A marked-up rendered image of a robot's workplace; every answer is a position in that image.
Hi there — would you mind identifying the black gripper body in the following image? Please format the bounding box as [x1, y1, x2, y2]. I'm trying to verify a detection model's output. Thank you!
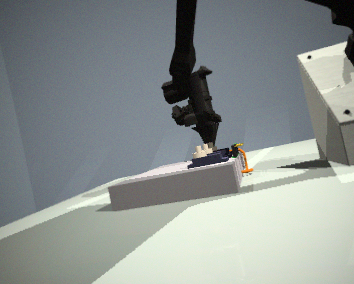
[184, 92, 222, 127]

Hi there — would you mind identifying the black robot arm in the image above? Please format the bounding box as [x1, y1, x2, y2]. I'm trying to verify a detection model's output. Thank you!
[161, 0, 354, 126]

